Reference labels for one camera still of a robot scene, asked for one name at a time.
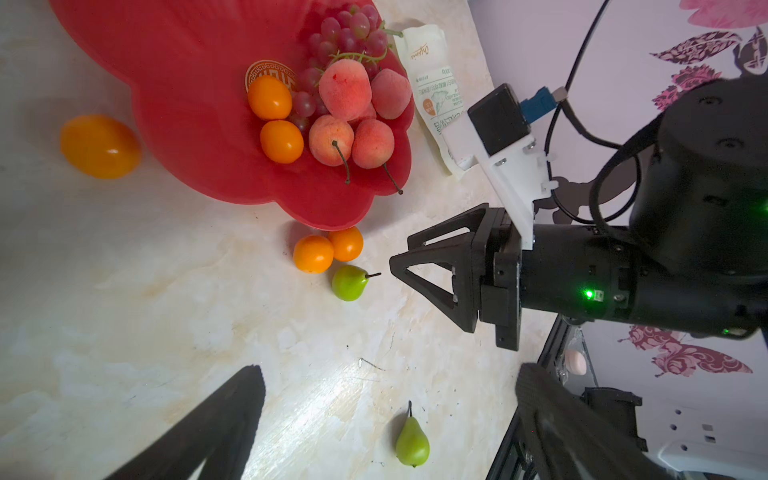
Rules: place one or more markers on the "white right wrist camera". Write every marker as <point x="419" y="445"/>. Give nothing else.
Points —
<point x="518" y="172"/>

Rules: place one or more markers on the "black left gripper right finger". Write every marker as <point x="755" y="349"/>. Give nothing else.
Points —
<point x="570" y="441"/>

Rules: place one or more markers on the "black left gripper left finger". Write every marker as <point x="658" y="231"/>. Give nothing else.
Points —
<point x="215" y="439"/>

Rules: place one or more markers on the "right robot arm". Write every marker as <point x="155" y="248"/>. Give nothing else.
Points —
<point x="678" y="239"/>

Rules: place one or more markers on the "red flower fruit bowl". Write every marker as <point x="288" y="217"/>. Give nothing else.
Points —
<point x="186" y="62"/>

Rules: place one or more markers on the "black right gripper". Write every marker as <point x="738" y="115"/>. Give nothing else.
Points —
<point x="574" y="271"/>

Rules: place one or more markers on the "pink fake peach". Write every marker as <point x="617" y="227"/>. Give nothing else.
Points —
<point x="373" y="147"/>
<point x="331" y="141"/>
<point x="345" y="89"/>
<point x="391" y="94"/>

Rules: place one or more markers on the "purple fake grape bunch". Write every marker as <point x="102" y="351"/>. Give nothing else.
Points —
<point x="356" y="32"/>

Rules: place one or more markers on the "orange fake kumquat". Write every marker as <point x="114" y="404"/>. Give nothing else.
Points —
<point x="100" y="146"/>
<point x="281" y="141"/>
<point x="313" y="254"/>
<point x="269" y="98"/>
<point x="347" y="244"/>

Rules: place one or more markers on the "green fake pear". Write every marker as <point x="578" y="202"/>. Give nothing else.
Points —
<point x="412" y="447"/>
<point x="349" y="282"/>

